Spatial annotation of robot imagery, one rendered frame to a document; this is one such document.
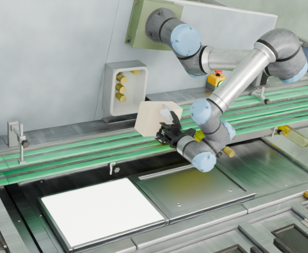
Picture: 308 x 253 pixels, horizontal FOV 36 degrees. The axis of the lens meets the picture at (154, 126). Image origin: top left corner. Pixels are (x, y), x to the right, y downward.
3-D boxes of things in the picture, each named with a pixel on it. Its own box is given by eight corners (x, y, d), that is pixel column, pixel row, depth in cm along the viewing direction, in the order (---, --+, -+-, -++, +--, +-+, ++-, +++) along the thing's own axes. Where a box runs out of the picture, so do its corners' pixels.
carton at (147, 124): (140, 101, 192) (150, 109, 187) (172, 101, 201) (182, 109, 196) (134, 128, 197) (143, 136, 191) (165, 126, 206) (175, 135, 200)
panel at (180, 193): (35, 203, 196) (68, 256, 171) (36, 197, 195) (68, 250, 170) (209, 160, 242) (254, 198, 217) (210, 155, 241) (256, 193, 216)
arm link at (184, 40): (176, 11, 196) (195, 21, 186) (190, 34, 205) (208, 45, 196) (155, 31, 196) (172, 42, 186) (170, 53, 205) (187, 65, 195)
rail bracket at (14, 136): (2, 142, 198) (20, 170, 181) (1, 106, 190) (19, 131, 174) (14, 140, 200) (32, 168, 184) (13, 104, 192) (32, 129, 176)
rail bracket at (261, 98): (247, 94, 250) (265, 105, 241) (250, 81, 247) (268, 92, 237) (253, 93, 253) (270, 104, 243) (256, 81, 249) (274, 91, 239)
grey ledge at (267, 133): (187, 142, 256) (199, 152, 248) (189, 128, 252) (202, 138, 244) (308, 117, 305) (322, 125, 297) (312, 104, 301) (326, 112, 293)
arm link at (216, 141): (228, 119, 165) (206, 141, 165) (240, 137, 173) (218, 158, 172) (215, 109, 171) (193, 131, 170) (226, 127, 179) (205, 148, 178)
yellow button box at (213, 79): (205, 86, 249) (214, 91, 244) (207, 72, 246) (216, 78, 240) (215, 84, 253) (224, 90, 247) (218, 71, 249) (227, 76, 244)
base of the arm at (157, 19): (152, 3, 200) (165, 10, 193) (180, 12, 210) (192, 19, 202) (140, 37, 205) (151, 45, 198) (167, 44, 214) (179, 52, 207)
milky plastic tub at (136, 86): (101, 109, 220) (110, 117, 214) (105, 62, 210) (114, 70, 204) (134, 104, 229) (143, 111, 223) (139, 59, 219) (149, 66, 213)
